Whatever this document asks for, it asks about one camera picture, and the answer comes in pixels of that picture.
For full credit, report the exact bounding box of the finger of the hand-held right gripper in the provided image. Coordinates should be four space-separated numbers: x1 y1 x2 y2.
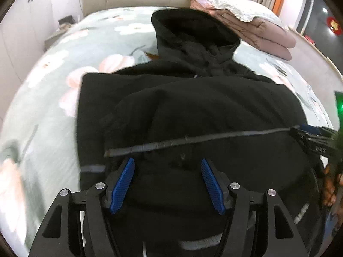
291 124 337 156

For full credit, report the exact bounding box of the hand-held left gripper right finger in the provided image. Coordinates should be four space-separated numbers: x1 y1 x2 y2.
201 158 308 257

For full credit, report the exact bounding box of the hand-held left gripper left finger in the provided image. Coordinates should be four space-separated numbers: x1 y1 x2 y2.
28 157 136 257

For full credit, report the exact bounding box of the black hooded jacket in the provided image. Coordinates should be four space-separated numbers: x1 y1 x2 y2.
76 9 326 251

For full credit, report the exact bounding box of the person's right hand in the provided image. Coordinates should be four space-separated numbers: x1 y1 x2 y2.
322 163 343 207

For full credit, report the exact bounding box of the red window decoration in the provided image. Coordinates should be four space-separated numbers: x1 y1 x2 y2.
327 17 343 34

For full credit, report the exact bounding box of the folded pink quilt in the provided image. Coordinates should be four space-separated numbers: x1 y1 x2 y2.
189 0 296 61

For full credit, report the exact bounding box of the bed with floral sheet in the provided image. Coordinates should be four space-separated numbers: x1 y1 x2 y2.
0 5 335 257

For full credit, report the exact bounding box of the white lace-edged pillow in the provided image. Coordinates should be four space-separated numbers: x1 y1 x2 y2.
205 0 288 30

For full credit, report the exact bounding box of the grey nightstand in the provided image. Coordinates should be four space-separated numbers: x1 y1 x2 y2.
44 16 81 50

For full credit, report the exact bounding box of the white wardrobe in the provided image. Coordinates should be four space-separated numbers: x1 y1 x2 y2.
0 0 83 86

